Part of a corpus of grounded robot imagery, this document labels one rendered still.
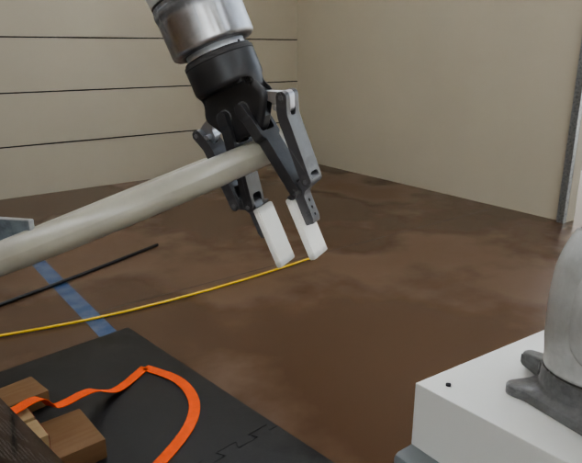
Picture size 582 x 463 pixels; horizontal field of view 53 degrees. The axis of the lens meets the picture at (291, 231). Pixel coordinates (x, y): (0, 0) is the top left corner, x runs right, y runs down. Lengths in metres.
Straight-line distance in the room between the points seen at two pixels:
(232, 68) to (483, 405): 0.59
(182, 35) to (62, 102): 5.75
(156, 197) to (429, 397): 0.55
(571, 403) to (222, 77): 0.62
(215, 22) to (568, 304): 0.57
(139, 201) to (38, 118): 5.75
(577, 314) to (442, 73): 5.27
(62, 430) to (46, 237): 1.82
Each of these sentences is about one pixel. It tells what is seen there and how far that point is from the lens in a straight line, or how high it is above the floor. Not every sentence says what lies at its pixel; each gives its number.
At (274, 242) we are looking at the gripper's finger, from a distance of 0.64.
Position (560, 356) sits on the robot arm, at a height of 1.00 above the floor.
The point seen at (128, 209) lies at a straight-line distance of 0.55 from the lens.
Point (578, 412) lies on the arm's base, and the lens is 0.90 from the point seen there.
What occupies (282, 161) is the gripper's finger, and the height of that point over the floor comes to 1.29.
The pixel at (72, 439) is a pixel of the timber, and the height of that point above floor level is 0.09.
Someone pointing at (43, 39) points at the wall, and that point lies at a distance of 6.29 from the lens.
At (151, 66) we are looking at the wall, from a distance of 6.65.
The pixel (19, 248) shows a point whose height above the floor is 1.23.
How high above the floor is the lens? 1.40
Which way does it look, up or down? 17 degrees down
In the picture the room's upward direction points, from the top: straight up
